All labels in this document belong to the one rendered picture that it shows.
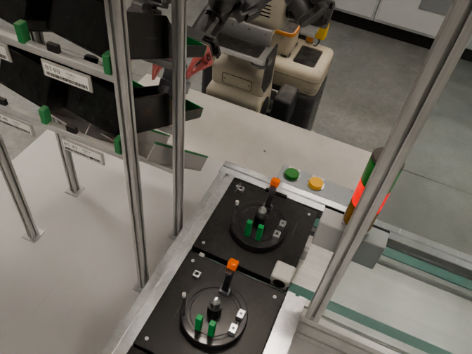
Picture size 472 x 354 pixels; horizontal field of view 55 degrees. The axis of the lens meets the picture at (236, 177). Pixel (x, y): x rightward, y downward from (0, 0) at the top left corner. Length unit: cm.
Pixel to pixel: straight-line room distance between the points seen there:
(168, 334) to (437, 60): 70
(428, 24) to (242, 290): 325
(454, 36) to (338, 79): 288
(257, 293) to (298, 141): 65
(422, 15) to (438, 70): 340
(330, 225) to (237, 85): 104
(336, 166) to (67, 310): 88
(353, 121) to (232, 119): 162
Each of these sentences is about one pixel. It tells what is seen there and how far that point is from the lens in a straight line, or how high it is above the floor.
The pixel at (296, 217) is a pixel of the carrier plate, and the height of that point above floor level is 97.
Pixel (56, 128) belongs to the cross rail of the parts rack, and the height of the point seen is 131.
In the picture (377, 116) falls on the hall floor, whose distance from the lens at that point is 319.
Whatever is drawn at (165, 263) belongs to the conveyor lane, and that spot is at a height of 96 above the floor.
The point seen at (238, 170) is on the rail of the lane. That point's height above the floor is 96.
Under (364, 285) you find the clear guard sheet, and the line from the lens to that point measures 90.
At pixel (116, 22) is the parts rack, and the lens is 62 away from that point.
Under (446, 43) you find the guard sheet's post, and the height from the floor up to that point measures 163.
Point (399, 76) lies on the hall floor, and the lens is 365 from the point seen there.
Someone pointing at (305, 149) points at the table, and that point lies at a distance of 150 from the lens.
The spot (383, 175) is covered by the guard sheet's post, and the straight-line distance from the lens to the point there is 68.
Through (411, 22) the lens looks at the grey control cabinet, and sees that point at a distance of 400.
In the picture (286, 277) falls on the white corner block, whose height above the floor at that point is 99.
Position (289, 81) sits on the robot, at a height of 74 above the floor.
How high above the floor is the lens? 187
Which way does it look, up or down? 48 degrees down
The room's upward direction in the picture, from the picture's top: 8 degrees clockwise
